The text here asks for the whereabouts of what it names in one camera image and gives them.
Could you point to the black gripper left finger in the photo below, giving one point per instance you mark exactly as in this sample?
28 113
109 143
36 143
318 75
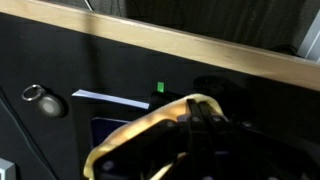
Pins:
140 145

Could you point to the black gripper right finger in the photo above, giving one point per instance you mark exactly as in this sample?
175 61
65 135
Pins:
253 143

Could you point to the yellow towel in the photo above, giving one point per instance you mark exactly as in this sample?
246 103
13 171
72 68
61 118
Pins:
146 123

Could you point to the dark blue notebook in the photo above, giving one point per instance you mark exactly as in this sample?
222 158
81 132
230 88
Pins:
106 130

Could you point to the small green tab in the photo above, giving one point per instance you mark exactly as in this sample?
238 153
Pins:
160 87

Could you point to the black desk mat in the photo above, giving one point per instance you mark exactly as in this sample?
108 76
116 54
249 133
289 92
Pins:
100 56

